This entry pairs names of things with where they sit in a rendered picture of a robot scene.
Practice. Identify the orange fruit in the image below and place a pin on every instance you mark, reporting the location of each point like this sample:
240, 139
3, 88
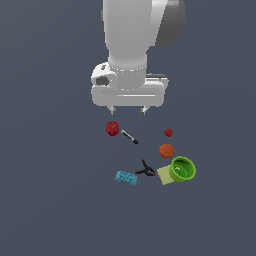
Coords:
166, 150

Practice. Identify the red strawberry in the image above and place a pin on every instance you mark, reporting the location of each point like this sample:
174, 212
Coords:
168, 132

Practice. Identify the black and silver marker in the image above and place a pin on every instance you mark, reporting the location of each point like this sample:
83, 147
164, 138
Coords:
129, 136

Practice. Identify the yellow-green sponge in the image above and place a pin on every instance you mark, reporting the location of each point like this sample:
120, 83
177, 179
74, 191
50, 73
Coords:
164, 175

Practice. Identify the green cup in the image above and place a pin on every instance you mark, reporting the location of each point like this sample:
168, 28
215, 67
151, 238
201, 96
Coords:
182, 169

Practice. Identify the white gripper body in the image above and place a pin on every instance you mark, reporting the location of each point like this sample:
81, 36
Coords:
128, 95

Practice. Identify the blue toy brick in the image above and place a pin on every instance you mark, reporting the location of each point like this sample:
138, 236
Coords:
126, 177

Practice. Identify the black spring clamp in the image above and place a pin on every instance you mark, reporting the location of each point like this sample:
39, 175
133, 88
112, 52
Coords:
146, 170

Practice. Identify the red apple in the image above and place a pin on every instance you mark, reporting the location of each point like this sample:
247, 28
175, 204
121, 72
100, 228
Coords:
112, 128

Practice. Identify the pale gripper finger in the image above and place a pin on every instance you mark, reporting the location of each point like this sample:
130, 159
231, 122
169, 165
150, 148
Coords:
144, 110
111, 110

